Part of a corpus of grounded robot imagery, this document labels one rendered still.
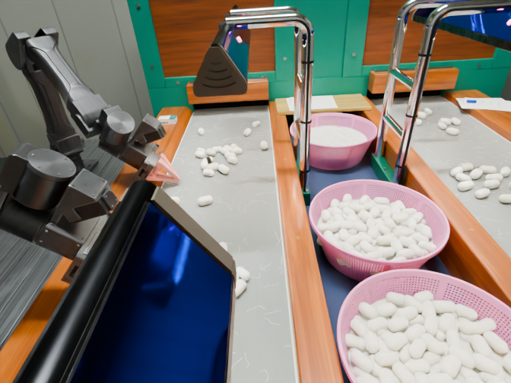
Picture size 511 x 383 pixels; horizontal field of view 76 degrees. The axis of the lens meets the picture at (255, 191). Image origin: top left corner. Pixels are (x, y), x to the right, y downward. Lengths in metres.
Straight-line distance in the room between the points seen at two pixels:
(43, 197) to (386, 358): 0.50
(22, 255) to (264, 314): 0.62
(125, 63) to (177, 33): 1.54
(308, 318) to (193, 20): 1.06
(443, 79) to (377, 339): 1.06
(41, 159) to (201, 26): 0.92
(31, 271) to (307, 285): 0.61
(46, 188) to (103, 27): 2.39
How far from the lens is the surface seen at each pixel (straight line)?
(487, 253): 0.70
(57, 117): 1.09
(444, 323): 0.60
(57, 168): 0.49
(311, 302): 0.54
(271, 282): 0.60
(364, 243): 0.68
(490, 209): 0.87
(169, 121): 1.20
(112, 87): 2.91
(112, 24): 2.79
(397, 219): 0.76
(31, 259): 0.93
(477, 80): 1.56
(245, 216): 0.73
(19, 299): 0.85
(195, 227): 0.17
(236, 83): 0.51
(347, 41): 1.33
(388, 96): 0.96
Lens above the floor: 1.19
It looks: 34 degrees down
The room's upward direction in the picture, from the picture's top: 4 degrees counter-clockwise
